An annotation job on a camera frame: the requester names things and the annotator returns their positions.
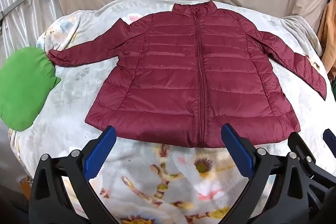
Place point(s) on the green cloth bundle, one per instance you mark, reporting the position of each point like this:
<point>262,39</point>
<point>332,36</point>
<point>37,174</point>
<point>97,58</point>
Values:
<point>23,87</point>

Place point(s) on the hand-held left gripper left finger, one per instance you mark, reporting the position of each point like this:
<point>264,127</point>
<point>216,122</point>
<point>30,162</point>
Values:
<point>99,154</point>

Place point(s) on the maroon puffer jacket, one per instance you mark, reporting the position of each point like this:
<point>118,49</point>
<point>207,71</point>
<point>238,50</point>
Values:
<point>183,77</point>

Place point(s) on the floral fleece blanket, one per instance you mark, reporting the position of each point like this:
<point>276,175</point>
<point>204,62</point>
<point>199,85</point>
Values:
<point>147,182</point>

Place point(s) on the orange hanging garment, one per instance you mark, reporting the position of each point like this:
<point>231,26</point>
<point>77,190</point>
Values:
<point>328,37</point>

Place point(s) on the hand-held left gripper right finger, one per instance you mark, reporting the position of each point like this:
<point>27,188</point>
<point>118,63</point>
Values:
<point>237,151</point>

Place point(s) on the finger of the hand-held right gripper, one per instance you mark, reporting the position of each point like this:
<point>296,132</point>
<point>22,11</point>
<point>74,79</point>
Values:
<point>299,144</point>
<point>330,138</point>

